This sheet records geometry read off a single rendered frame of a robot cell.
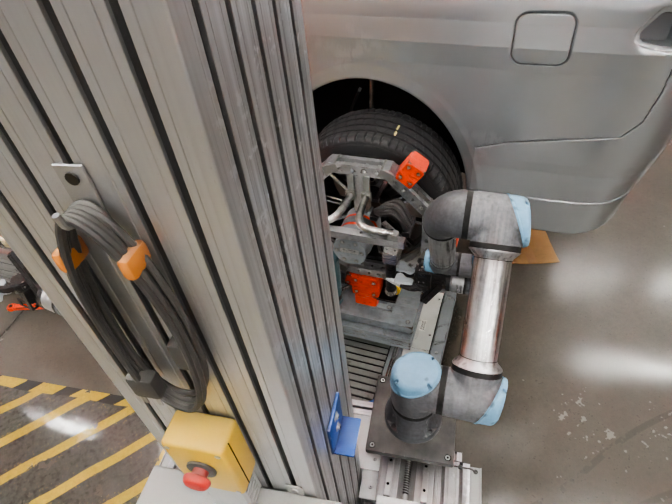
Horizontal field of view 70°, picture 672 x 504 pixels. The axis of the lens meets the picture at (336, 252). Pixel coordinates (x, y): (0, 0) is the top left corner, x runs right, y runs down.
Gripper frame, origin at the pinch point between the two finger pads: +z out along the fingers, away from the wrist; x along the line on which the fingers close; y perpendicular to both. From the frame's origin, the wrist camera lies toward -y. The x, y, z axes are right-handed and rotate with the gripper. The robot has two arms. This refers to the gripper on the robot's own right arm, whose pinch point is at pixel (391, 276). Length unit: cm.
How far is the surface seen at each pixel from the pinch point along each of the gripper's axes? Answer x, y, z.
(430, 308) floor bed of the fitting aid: -52, -75, -10
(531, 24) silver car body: -44, 68, -33
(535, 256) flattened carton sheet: -109, -81, -62
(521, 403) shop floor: -12, -83, -56
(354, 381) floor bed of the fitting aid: -5, -82, 19
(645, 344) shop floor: -57, -83, -112
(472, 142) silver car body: -45, 28, -21
